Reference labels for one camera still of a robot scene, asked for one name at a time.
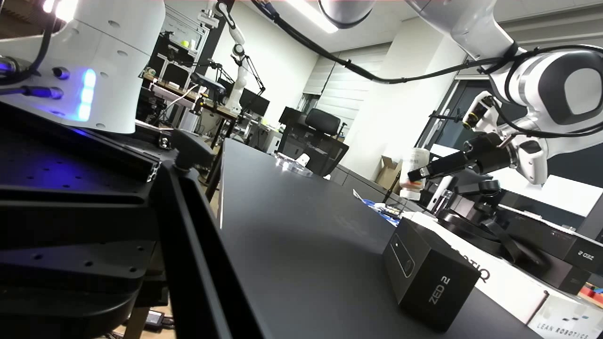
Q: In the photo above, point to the black perforated mounting platform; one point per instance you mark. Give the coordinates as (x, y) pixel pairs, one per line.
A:
(62, 189)

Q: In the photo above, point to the cluttered workbench shelf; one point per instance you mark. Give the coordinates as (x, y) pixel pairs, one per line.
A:
(179, 82)

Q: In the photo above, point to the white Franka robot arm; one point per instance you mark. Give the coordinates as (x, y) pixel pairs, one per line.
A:
(565, 88)

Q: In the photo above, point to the brown cardboard box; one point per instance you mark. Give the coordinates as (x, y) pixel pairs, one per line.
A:
(388, 172)

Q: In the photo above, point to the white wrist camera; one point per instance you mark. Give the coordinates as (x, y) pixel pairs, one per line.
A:
(482, 114)

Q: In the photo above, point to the black ZED camera box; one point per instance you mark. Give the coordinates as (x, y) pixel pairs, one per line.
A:
(425, 276)

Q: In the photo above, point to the black equipment case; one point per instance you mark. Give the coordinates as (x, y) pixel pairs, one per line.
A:
(552, 248)

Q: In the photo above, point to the black office chair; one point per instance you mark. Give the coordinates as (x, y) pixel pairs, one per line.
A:
(326, 142)
(290, 125)

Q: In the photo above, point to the black desk device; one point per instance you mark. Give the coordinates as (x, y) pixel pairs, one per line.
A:
(467, 201)

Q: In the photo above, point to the white printed cardboard box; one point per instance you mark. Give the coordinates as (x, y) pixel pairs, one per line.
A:
(565, 317)

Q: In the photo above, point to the blue flat item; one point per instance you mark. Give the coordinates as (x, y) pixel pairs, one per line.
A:
(378, 210)

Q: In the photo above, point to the red item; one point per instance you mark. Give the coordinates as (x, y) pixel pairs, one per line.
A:
(593, 295)

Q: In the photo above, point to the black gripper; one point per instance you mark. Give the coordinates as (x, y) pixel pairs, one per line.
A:
(491, 157)

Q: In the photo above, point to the black computer monitor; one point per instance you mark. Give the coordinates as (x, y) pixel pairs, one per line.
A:
(254, 103)

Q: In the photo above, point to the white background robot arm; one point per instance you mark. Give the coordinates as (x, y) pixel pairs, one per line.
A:
(237, 69)

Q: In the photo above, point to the white plastic bottle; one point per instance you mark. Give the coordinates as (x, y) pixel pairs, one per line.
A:
(414, 165)

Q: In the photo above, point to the clear plastic item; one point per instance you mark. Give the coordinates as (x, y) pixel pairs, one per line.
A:
(292, 163)

